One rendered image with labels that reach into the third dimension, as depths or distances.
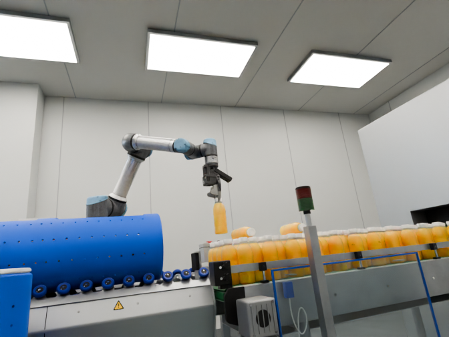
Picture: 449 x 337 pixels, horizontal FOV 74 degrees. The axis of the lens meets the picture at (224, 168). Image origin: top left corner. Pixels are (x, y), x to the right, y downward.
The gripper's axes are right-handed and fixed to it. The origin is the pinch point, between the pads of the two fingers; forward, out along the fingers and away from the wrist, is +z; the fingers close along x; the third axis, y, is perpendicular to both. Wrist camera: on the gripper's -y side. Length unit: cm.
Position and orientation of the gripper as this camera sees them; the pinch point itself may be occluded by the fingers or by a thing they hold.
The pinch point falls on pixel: (218, 200)
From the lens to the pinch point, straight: 164.2
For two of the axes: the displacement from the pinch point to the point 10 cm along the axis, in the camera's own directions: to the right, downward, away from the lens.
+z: 0.9, 9.5, -2.8
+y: -9.4, -0.1, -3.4
